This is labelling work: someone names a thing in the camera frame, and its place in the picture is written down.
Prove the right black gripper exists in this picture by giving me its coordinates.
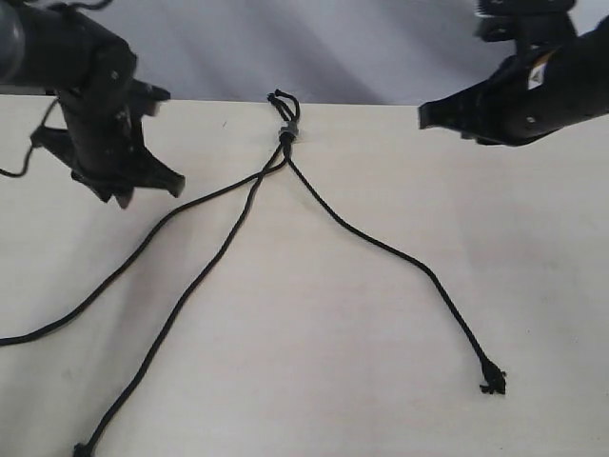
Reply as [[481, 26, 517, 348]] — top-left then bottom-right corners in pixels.
[[418, 20, 595, 146]]

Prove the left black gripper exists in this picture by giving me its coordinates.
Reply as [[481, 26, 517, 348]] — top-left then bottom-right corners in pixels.
[[30, 30, 185, 209]]

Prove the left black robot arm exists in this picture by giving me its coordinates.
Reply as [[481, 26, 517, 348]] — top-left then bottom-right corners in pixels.
[[1, 1, 186, 209]]

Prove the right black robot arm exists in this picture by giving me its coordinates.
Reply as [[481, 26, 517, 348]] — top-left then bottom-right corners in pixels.
[[418, 12, 608, 147]]

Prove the grey backdrop cloth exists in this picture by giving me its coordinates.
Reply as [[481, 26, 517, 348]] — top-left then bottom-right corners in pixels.
[[118, 0, 609, 109]]

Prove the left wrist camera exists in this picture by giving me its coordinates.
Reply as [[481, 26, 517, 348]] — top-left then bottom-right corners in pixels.
[[128, 80, 171, 117]]

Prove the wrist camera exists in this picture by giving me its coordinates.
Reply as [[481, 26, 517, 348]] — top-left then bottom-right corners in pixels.
[[128, 80, 171, 117], [476, 0, 577, 42]]

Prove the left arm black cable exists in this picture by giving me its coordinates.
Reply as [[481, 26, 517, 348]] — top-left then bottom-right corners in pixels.
[[0, 94, 63, 180]]

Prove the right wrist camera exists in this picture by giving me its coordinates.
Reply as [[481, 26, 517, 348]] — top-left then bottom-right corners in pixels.
[[476, 0, 577, 42]]

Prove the silver metal ferrule collar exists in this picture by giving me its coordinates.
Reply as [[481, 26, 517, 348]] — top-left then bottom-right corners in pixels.
[[279, 122, 299, 145]]

